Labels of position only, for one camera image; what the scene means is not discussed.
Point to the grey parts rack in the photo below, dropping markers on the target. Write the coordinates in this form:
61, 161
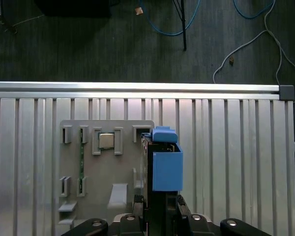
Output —
108, 167

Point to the brown tape scrap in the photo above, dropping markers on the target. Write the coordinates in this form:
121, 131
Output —
231, 60
138, 10

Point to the hard disk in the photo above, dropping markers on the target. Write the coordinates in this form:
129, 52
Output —
167, 172

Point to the green RAM stick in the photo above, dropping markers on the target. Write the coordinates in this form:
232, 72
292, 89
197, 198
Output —
81, 159

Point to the silver CPU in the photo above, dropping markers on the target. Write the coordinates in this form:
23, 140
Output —
107, 140

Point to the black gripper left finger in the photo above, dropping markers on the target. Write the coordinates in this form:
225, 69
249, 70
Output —
130, 226

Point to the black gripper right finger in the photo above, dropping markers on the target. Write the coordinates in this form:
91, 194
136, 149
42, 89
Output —
196, 226

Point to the grey table corner cap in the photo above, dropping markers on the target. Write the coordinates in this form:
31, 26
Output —
286, 92

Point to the black stand leg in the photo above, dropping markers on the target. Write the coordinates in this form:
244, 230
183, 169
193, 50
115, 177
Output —
184, 29

